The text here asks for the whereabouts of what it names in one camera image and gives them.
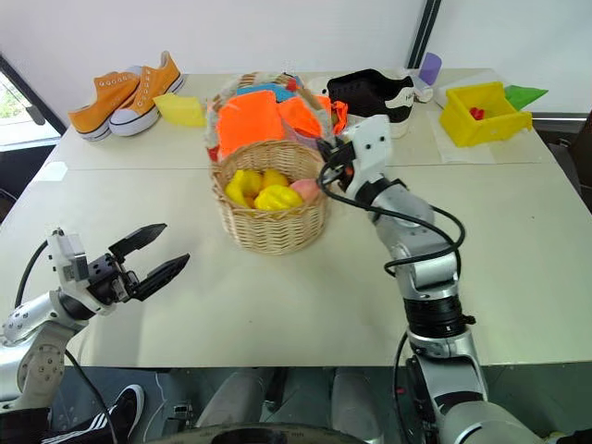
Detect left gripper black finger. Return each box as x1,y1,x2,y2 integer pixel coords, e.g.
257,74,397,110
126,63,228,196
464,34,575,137
136,253,191,302
108,223,167,265

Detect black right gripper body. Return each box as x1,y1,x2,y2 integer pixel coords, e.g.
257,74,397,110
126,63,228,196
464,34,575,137
323,141,360,191

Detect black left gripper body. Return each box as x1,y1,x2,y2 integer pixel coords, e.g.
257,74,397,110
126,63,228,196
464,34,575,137
85,252,142,306

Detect pink toy peach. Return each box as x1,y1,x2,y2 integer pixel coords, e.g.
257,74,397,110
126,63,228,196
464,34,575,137
289,179,325,203

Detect round wicker basket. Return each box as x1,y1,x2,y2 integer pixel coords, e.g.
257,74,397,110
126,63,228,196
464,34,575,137
210,140,330,254

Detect woven basket with cloths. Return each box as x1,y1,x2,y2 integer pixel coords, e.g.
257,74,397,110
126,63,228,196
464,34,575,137
203,71,349,164

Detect small orange cloth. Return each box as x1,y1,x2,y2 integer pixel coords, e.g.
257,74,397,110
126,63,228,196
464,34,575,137
277,95,334,140

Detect small yellow toy lemon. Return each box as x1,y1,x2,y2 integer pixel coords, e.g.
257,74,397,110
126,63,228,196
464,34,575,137
261,168,290,191

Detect black knit sneaker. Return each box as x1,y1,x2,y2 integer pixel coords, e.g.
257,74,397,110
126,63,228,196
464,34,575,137
326,68,416,139

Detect yellow toy bell pepper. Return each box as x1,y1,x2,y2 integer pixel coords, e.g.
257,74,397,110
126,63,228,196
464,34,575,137
253,183,304,212

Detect blue cloth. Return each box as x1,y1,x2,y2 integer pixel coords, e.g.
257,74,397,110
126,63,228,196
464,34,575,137
252,81,300,104

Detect large orange cloth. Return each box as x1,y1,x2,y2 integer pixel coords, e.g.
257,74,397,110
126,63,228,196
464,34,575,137
216,90,286,158

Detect yellow toy banana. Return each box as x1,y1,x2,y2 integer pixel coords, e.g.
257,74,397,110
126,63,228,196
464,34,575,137
225,169,264,205

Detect white paper sheet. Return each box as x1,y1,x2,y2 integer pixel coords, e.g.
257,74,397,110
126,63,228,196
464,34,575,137
425,106,543,165

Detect purple plastic cup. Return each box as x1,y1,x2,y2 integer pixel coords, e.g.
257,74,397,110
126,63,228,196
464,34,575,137
418,52,444,87

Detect yellow plastic bin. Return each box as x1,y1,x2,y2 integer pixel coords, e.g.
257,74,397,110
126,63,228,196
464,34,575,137
438,81,534,148

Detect black shoe white sole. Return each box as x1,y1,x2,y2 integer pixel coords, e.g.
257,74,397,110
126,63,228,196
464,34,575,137
106,384,146,444

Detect yellow sponge block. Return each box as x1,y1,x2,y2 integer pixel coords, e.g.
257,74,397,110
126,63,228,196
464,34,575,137
153,92,207,129

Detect orange canvas sneaker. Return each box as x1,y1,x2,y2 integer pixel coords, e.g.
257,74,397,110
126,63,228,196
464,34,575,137
109,51,185,138
68,65,143,142

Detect grey robot leg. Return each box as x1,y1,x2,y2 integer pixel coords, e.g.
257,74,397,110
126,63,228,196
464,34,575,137
330,367,386,444
193,368,278,430

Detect black trousers white stripes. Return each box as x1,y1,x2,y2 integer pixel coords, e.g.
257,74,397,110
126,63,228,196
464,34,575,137
0,405,117,444

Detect dark rounded robot waist rim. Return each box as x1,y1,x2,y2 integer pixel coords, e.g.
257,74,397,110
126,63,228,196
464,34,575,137
159,423,367,444

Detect green paper sheet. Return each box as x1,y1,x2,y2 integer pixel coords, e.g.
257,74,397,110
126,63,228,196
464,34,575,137
502,84,549,113

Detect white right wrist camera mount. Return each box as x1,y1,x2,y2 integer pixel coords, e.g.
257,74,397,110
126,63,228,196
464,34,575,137
339,114,392,195

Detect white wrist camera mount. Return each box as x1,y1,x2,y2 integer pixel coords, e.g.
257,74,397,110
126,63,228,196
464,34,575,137
339,114,392,195
45,228,90,297

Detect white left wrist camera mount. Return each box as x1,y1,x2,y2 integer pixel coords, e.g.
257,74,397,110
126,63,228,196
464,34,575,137
45,228,90,297

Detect black vertical frame post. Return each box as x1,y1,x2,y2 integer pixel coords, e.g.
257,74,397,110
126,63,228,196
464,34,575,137
404,0,444,70

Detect dark window frame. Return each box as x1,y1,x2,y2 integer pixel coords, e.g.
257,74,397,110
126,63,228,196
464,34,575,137
0,54,67,136

